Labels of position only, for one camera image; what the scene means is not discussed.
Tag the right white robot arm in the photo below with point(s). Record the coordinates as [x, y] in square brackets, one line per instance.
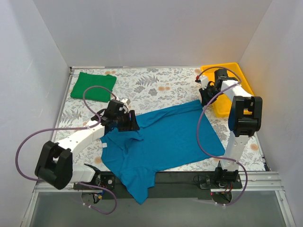
[243, 121]

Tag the blue t shirt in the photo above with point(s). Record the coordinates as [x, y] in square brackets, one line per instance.
[167, 138]

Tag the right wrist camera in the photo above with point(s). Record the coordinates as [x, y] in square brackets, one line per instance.
[202, 80]

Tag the folded green t shirt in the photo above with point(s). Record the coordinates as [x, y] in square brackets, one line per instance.
[86, 80]

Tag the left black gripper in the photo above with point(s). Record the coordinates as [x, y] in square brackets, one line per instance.
[132, 120]

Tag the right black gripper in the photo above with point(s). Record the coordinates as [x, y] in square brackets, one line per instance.
[203, 96]

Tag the floral table mat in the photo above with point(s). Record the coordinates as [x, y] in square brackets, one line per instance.
[151, 89]

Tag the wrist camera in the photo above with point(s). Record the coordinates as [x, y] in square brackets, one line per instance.
[126, 103]
[202, 80]

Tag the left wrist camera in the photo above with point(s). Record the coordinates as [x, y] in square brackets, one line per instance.
[126, 103]

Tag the aluminium frame rail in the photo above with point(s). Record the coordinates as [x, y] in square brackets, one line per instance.
[260, 203]

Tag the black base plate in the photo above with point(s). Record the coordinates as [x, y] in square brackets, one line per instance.
[178, 184]

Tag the yellow plastic tray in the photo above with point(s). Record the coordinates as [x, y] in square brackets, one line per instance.
[223, 104]

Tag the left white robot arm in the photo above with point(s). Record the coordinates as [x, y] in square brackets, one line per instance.
[55, 164]

